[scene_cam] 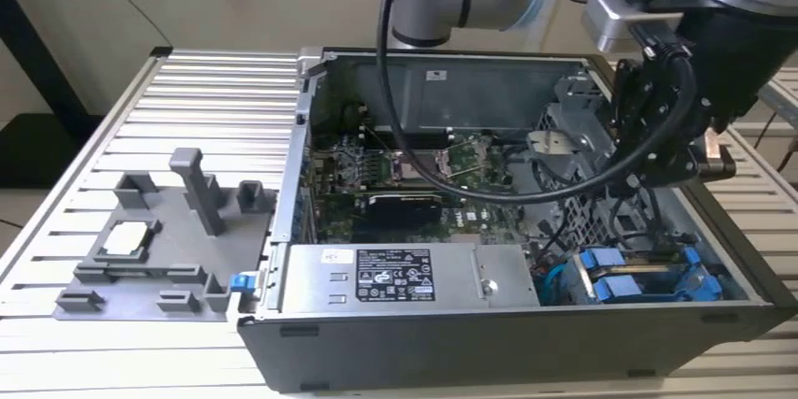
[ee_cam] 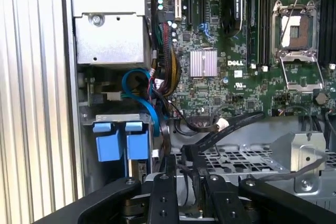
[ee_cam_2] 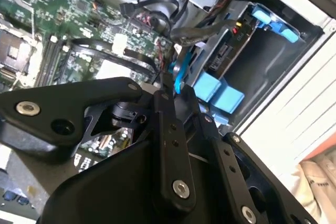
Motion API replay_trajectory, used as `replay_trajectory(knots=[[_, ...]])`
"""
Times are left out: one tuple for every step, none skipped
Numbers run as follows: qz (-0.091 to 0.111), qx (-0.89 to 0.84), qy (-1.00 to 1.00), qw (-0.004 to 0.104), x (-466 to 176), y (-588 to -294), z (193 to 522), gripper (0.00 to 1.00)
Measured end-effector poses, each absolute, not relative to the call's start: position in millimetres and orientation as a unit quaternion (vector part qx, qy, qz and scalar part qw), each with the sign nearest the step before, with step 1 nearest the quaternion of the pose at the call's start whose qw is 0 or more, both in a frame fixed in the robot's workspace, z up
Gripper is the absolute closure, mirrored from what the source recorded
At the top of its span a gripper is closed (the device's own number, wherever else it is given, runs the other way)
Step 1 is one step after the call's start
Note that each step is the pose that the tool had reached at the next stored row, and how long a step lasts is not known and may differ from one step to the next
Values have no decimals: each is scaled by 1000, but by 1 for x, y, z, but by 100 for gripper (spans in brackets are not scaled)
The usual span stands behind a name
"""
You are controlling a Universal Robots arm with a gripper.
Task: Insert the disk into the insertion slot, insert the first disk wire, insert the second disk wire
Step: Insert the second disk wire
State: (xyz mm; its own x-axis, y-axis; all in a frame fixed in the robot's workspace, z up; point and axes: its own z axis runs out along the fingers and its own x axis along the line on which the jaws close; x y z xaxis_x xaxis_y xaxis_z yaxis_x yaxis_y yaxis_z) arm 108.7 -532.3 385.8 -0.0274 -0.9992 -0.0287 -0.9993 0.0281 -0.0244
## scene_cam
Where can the hard disk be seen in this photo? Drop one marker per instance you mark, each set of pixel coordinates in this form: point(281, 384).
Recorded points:
point(614, 287)

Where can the perforated metal drive cage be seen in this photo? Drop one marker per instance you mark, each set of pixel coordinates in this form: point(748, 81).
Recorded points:
point(574, 87)

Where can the CPU socket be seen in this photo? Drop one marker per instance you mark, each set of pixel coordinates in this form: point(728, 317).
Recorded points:
point(437, 161)

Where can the locking lever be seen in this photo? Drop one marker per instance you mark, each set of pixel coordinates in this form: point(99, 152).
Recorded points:
point(377, 136)

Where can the black graphics card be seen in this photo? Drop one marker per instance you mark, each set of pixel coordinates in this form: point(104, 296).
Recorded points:
point(405, 214)

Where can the grey power supply unit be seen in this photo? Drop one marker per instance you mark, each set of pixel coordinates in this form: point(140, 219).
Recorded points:
point(461, 277)

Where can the green motherboard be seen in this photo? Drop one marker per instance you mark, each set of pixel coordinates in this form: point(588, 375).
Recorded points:
point(337, 227)

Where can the black metal PC case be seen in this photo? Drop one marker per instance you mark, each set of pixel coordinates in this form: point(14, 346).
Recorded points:
point(437, 352)

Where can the grey parts rack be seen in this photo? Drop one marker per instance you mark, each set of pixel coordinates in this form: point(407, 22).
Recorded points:
point(250, 249)

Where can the blue case latch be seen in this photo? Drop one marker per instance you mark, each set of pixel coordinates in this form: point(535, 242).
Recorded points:
point(239, 283)

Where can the silver CPU chip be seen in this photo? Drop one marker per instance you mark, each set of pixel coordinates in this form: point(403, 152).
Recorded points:
point(127, 236)

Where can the black stand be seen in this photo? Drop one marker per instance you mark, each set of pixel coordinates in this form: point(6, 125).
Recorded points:
point(43, 151)

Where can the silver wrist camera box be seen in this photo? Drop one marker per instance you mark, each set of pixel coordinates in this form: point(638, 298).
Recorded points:
point(614, 20)

